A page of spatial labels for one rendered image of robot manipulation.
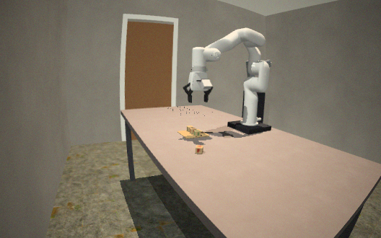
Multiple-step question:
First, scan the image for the tan flat mat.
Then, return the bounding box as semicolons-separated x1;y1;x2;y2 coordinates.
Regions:
178;130;210;138

